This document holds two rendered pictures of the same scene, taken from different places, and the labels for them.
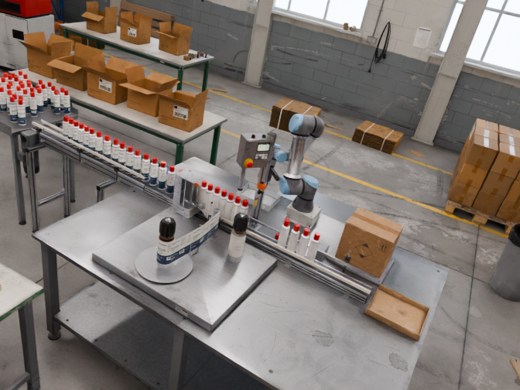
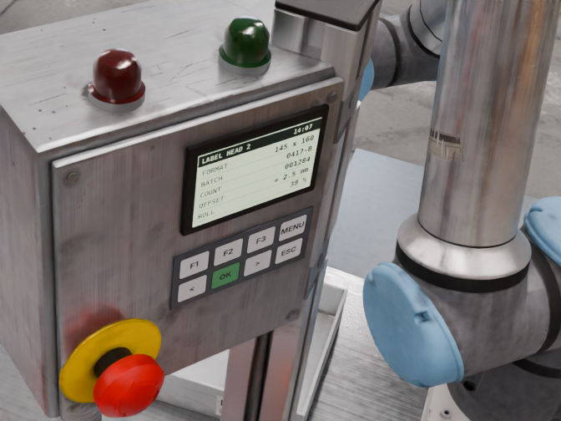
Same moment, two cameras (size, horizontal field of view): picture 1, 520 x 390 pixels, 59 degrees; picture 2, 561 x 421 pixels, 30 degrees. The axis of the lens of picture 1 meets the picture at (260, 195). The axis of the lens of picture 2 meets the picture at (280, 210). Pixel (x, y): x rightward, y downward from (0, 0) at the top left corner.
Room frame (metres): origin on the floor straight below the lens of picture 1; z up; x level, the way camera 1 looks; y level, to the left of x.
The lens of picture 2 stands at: (2.08, 0.09, 1.76)
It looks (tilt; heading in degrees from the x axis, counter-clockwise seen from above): 41 degrees down; 350
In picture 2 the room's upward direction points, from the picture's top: 9 degrees clockwise
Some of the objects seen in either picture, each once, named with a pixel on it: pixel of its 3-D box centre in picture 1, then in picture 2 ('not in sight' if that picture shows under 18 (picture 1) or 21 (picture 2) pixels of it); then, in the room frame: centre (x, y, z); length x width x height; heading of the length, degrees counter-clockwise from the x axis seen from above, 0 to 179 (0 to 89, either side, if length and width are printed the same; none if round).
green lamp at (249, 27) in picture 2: not in sight; (246, 41); (2.52, 0.05, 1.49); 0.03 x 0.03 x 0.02
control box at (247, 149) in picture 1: (254, 150); (153, 201); (2.52, 0.09, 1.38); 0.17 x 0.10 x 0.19; 120
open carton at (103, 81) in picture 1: (109, 79); not in sight; (4.38, 1.70, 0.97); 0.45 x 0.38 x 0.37; 162
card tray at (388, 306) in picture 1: (398, 310); not in sight; (1.98, -0.88, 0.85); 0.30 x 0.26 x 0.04; 65
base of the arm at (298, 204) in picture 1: (304, 200); (529, 357); (2.77, -0.31, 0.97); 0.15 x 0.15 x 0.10
